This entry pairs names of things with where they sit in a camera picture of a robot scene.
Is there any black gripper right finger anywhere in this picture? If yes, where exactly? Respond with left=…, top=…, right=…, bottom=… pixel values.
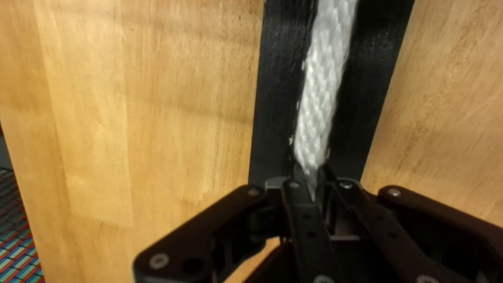
left=319, top=165, right=503, bottom=283

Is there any white braided rope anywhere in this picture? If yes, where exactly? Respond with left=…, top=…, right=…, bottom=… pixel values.
left=289, top=0, right=361, bottom=201

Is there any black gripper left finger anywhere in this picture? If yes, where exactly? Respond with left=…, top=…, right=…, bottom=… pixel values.
left=131, top=176, right=342, bottom=283

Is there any long black grooved rail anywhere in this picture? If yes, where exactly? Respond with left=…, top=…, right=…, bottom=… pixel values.
left=246, top=0, right=416, bottom=192

